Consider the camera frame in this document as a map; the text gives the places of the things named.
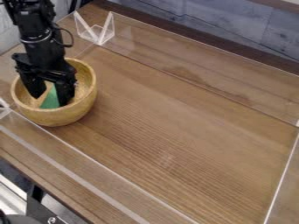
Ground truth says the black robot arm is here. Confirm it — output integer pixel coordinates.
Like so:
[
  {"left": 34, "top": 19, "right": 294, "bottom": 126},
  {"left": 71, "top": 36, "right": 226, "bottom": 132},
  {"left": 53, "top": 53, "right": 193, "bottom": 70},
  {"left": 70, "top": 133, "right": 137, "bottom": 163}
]
[{"left": 1, "top": 0, "right": 77, "bottom": 106}]

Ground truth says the clear acrylic right wall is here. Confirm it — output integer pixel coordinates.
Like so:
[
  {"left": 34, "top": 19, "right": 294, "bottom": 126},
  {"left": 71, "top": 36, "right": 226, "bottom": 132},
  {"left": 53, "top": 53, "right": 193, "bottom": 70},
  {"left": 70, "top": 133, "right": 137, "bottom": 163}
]
[{"left": 264, "top": 140, "right": 299, "bottom": 224}]

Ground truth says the wooden bowl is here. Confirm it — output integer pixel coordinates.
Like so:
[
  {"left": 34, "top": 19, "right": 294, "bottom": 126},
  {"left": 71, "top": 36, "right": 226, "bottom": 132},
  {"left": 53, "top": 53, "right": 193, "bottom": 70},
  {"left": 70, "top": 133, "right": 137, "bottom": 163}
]
[{"left": 10, "top": 58, "right": 97, "bottom": 127}]

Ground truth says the black cable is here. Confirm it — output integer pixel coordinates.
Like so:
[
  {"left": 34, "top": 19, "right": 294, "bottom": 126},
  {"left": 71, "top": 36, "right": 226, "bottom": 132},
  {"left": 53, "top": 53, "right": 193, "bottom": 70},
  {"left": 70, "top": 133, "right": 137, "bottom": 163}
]
[{"left": 50, "top": 24, "right": 74, "bottom": 48}]

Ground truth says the clear acrylic wall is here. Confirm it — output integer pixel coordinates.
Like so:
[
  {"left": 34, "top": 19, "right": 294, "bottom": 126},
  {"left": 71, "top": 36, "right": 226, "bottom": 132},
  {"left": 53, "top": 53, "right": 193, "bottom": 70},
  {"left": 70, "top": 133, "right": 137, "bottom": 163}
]
[
  {"left": 264, "top": 140, "right": 299, "bottom": 224},
  {"left": 0, "top": 109, "right": 200, "bottom": 224}
]

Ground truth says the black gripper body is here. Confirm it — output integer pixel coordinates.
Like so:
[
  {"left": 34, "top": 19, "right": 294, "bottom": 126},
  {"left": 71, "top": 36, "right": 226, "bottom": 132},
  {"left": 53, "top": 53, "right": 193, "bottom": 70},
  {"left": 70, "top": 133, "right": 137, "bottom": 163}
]
[{"left": 11, "top": 29, "right": 75, "bottom": 85}]

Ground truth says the green rectangular stick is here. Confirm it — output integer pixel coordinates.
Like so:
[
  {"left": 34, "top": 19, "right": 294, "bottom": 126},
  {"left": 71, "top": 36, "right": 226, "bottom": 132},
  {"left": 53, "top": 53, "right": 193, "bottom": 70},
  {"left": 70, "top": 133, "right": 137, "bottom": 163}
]
[{"left": 39, "top": 87, "right": 59, "bottom": 109}]

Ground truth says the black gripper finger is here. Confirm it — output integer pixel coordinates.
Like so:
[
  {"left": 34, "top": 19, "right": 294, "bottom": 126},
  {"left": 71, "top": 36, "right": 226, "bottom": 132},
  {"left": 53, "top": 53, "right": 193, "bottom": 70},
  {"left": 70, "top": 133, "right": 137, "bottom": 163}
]
[
  {"left": 19, "top": 72, "right": 46, "bottom": 99},
  {"left": 54, "top": 80, "right": 74, "bottom": 107}
]

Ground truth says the clear acrylic corner bracket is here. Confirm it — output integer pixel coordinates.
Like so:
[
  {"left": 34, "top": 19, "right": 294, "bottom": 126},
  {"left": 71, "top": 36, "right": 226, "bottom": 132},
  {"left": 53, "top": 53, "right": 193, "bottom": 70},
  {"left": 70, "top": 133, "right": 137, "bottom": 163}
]
[{"left": 73, "top": 11, "right": 114, "bottom": 46}]

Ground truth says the clear acrylic front wall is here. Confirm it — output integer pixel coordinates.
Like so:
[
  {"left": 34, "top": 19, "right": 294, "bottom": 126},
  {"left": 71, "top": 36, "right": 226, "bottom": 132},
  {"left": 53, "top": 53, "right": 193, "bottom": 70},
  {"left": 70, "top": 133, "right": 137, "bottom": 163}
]
[{"left": 0, "top": 109, "right": 200, "bottom": 224}]

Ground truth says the black metal table leg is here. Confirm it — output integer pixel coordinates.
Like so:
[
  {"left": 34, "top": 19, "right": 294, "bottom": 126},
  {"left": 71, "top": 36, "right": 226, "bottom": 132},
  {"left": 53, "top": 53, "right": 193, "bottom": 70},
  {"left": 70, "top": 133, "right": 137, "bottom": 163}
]
[{"left": 25, "top": 185, "right": 79, "bottom": 224}]

